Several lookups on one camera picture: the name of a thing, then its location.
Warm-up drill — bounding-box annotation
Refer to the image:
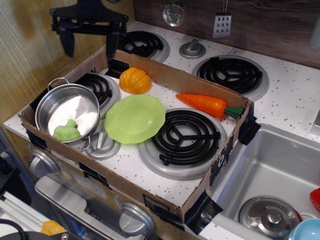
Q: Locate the grey sink basin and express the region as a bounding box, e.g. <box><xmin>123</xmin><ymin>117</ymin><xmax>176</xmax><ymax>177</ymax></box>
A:
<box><xmin>209</xmin><ymin>124</ymin><xmax>320</xmax><ymax>240</ymax></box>

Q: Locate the hanging steel skimmer ladle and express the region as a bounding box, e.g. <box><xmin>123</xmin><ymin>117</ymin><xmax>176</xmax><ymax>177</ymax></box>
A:
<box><xmin>162</xmin><ymin>0</ymin><xmax>186</xmax><ymax>27</ymax></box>

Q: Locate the back right black burner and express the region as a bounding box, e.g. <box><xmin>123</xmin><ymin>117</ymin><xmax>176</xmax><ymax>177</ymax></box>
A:
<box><xmin>192</xmin><ymin>55</ymin><xmax>270</xmax><ymax>102</ymax></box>

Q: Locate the red object at edge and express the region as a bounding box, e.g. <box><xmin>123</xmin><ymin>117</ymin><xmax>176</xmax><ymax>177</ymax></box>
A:
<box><xmin>309</xmin><ymin>188</ymin><xmax>320</xmax><ymax>210</ymax></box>

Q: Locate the grey knob at back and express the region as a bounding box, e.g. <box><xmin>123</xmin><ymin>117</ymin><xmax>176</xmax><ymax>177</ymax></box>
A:
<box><xmin>179</xmin><ymin>39</ymin><xmax>206</xmax><ymax>59</ymax></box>

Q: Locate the small steel pot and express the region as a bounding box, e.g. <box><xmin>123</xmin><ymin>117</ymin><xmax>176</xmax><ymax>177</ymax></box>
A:
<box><xmin>35</xmin><ymin>77</ymin><xmax>100</xmax><ymax>151</ymax></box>

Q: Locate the front left black burner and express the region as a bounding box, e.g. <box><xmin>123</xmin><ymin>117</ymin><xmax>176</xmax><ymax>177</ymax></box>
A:
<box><xmin>75</xmin><ymin>72</ymin><xmax>121</xmax><ymax>119</ymax></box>

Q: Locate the orange toy pumpkin half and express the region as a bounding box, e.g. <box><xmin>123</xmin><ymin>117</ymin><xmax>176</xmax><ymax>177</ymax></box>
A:
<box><xmin>119</xmin><ymin>67</ymin><xmax>152</xmax><ymax>94</ymax></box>

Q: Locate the grey oven knob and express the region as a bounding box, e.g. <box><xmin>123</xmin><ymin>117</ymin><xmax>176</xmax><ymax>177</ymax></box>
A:
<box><xmin>119</xmin><ymin>202</ymin><xmax>155</xmax><ymax>237</ymax></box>
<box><xmin>29</xmin><ymin>149</ymin><xmax>60</xmax><ymax>178</ymax></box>

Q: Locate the hanging steel spatula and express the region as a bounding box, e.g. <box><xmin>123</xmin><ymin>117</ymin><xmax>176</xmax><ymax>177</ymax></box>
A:
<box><xmin>212</xmin><ymin>0</ymin><xmax>232</xmax><ymax>39</ymax></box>

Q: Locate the light blue bowl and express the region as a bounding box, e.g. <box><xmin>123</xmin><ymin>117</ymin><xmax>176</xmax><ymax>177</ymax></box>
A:
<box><xmin>286</xmin><ymin>218</ymin><xmax>320</xmax><ymax>240</ymax></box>

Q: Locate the left grey oven knob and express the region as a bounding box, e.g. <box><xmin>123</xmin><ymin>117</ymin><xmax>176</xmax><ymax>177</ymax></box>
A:
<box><xmin>29</xmin><ymin>149</ymin><xmax>60</xmax><ymax>178</ymax></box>

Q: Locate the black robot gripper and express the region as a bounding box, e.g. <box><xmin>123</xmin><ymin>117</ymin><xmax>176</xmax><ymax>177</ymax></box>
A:
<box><xmin>49</xmin><ymin>0</ymin><xmax>129</xmax><ymax>62</ymax></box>

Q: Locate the steel pot lid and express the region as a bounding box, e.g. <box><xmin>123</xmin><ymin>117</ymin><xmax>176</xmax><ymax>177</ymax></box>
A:
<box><xmin>237</xmin><ymin>195</ymin><xmax>303</xmax><ymax>240</ymax></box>

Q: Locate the grey knob inside fence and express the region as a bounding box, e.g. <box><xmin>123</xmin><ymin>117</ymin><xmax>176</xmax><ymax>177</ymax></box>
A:
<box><xmin>85</xmin><ymin>130</ymin><xmax>121</xmax><ymax>161</ymax></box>

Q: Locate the green toy broccoli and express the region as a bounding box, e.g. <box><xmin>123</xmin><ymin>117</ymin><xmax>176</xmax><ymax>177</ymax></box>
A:
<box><xmin>53</xmin><ymin>119</ymin><xmax>81</xmax><ymax>142</ymax></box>

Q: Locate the silver oven door handle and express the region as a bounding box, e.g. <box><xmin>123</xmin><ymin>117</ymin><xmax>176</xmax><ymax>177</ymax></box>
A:
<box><xmin>35</xmin><ymin>175</ymin><xmax>157</xmax><ymax>240</ymax></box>

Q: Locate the front right black burner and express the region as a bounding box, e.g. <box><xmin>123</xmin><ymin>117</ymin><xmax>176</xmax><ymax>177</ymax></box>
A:
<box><xmin>138</xmin><ymin>108</ymin><xmax>227</xmax><ymax>181</ymax></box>

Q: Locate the right grey oven knob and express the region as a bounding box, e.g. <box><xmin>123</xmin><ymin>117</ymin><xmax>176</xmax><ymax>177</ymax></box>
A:
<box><xmin>119</xmin><ymin>202</ymin><xmax>155</xmax><ymax>237</ymax></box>

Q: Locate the orange object at bottom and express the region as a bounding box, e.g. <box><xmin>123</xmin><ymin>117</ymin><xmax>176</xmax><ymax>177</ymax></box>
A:
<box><xmin>40</xmin><ymin>220</ymin><xmax>66</xmax><ymax>236</ymax></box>

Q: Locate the orange toy carrot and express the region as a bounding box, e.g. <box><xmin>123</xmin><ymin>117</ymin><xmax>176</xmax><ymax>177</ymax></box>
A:
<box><xmin>176</xmin><ymin>93</ymin><xmax>245</xmax><ymax>120</ymax></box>

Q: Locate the green plastic plate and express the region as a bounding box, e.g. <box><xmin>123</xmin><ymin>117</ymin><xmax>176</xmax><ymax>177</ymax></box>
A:
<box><xmin>104</xmin><ymin>94</ymin><xmax>166</xmax><ymax>144</ymax></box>

